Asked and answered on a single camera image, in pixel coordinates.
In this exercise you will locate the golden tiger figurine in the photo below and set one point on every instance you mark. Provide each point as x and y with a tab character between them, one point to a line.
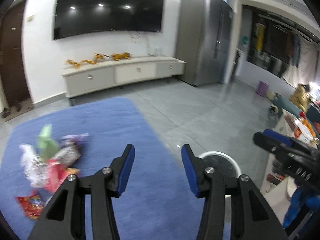
122	56

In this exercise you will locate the white low TV cabinet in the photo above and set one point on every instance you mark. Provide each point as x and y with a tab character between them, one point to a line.
91	78

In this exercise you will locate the red clear snack wrapper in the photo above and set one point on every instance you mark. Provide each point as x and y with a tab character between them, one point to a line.
32	205

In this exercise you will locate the white rimmed trash bin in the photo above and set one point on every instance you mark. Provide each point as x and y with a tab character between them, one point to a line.
222	162

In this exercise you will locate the purple snack wrapper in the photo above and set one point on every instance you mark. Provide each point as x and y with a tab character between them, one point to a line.
78	139

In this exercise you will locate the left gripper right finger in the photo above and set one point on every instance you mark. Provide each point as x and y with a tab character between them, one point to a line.
252	217

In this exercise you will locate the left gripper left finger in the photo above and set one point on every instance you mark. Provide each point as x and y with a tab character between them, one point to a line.
64	215

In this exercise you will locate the grey tall refrigerator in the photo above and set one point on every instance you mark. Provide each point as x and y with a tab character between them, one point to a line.
204	32

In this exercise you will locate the purple waste bin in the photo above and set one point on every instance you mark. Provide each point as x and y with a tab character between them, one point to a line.
262	88

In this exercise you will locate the blue shaggy rug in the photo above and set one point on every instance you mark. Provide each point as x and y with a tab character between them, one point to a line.
129	187

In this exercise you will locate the person in yellow jacket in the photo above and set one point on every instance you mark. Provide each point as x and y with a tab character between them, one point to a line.
300	97

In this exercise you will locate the white plastic bag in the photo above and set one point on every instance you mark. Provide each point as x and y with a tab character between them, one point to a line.
35	170

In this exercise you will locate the blue gloved right hand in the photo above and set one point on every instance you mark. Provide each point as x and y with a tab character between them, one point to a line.
302	196

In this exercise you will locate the golden dragon figurine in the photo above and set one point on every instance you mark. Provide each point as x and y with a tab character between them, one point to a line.
96	58

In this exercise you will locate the silver patterned snack bag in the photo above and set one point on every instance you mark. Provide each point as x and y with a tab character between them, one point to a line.
67	156

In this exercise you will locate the large black wall television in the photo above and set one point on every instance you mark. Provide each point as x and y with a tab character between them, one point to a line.
77	17

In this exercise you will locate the dark brown entrance door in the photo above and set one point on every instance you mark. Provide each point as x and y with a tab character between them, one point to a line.
12	71

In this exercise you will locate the green paper wrapper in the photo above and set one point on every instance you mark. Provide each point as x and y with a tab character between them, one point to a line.
48	147

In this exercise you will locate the brown door mat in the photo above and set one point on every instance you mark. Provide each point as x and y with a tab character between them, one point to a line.
17	110

